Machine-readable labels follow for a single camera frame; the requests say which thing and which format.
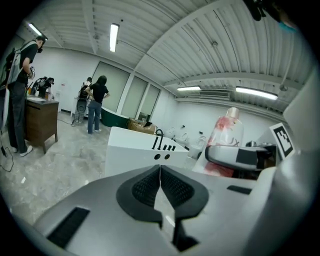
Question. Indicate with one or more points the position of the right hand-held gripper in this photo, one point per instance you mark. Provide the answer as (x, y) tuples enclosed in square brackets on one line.
[(282, 141)]

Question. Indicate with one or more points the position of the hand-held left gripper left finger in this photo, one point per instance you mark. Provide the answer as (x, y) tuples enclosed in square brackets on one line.
[(100, 205)]

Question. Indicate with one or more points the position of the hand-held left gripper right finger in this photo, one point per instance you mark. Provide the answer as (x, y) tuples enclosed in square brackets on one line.
[(220, 212)]

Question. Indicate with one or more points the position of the pink bottle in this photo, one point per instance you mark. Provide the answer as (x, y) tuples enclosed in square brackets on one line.
[(225, 130)]

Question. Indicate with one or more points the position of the white bathtub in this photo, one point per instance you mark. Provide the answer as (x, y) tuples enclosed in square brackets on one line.
[(130, 150)]

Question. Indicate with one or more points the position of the black faucet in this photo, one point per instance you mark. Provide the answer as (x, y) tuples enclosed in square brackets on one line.
[(156, 143)]

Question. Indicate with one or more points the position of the white toilet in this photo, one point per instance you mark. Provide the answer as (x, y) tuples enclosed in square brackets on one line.
[(178, 137), (197, 147)]

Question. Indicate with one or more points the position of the white air conditioner unit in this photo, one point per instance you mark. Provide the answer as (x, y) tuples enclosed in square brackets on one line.
[(214, 95)]

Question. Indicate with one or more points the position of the long ceiling light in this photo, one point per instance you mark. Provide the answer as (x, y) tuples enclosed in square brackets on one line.
[(114, 37), (256, 92), (35, 29), (188, 88)]

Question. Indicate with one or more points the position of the large cardboard box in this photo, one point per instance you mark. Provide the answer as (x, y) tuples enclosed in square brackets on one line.
[(146, 130)]

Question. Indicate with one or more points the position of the black laptop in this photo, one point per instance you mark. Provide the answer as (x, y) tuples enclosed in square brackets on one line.
[(148, 124)]

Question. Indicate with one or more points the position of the small cardboard box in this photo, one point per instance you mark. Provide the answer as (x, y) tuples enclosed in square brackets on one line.
[(133, 122)]

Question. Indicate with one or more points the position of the white window blind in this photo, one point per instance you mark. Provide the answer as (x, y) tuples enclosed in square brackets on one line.
[(110, 87), (150, 102), (135, 98)]

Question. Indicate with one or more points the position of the black head-worn camera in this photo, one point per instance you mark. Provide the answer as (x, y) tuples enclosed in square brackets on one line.
[(257, 10)]

